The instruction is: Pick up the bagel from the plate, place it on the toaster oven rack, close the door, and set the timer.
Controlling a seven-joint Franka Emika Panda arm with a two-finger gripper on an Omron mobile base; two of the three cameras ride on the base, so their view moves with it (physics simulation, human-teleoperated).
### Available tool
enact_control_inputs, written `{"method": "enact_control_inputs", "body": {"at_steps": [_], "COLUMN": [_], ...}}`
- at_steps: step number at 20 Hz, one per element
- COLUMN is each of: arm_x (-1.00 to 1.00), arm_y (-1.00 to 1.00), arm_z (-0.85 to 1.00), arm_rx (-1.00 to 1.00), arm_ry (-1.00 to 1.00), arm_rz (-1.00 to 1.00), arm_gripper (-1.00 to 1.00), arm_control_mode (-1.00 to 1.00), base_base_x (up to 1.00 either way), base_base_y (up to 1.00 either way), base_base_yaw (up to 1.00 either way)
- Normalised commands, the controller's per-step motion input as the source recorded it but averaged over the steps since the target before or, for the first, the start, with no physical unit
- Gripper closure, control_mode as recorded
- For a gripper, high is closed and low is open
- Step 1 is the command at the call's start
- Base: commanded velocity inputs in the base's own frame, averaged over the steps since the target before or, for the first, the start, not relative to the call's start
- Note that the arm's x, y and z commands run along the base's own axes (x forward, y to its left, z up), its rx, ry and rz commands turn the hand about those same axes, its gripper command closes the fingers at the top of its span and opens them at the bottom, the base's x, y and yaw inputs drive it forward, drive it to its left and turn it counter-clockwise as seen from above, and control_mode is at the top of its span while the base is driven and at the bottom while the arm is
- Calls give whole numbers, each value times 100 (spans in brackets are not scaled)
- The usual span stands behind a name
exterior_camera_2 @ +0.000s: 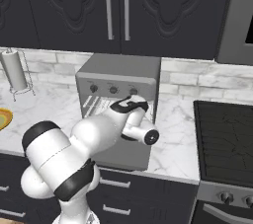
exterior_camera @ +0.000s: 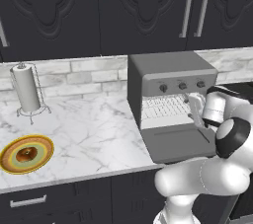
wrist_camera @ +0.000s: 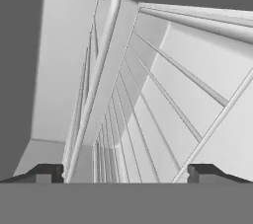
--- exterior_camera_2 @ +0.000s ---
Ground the grey toaster oven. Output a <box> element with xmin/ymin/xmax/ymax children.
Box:
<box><xmin>74</xmin><ymin>52</ymin><xmax>163</xmax><ymax>172</ymax></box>

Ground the grey toaster oven door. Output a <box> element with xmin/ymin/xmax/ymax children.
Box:
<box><xmin>90</xmin><ymin>128</ymin><xmax>153</xmax><ymax>172</ymax></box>

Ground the dark upper cupboard door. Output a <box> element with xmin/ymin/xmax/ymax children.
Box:
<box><xmin>0</xmin><ymin>0</ymin><xmax>42</xmax><ymax>50</ymax></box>
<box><xmin>22</xmin><ymin>0</ymin><xmax>123</xmax><ymax>55</ymax></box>
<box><xmin>119</xmin><ymin>0</ymin><xmax>237</xmax><ymax>61</ymax></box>

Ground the yellow plate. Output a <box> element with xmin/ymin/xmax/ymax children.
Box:
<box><xmin>0</xmin><ymin>108</ymin><xmax>14</xmax><ymax>132</ymax></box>

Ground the grey microwave oven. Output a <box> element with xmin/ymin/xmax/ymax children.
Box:
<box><xmin>214</xmin><ymin>0</ymin><xmax>253</xmax><ymax>67</ymax></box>

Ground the dark drawer front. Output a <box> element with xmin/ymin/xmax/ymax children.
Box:
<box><xmin>94</xmin><ymin>168</ymin><xmax>200</xmax><ymax>206</ymax></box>
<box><xmin>0</xmin><ymin>194</ymin><xmax>62</xmax><ymax>223</ymax></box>
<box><xmin>86</xmin><ymin>190</ymin><xmax>196</xmax><ymax>224</ymax></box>
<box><xmin>0</xmin><ymin>153</ymin><xmax>34</xmax><ymax>202</ymax></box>

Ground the black and grey stove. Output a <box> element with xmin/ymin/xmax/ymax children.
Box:
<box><xmin>190</xmin><ymin>100</ymin><xmax>253</xmax><ymax>224</ymax></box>

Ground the white paper towel roll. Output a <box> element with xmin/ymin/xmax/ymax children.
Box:
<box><xmin>0</xmin><ymin>50</ymin><xmax>29</xmax><ymax>91</ymax></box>

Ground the grey stove knob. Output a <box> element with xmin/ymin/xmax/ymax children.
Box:
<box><xmin>242</xmin><ymin>194</ymin><xmax>253</xmax><ymax>208</ymax></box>
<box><xmin>219</xmin><ymin>191</ymin><xmax>234</xmax><ymax>205</ymax></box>

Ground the silver cupboard door handle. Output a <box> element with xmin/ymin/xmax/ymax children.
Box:
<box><xmin>124</xmin><ymin>0</ymin><xmax>131</xmax><ymax>41</ymax></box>
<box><xmin>104</xmin><ymin>0</ymin><xmax>115</xmax><ymax>41</ymax></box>

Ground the wire paper towel stand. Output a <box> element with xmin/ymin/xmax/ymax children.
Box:
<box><xmin>0</xmin><ymin>46</ymin><xmax>37</xmax><ymax>103</ymax></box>

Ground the silver oven door handle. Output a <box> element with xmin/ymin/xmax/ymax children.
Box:
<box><xmin>202</xmin><ymin>202</ymin><xmax>253</xmax><ymax>224</ymax></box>

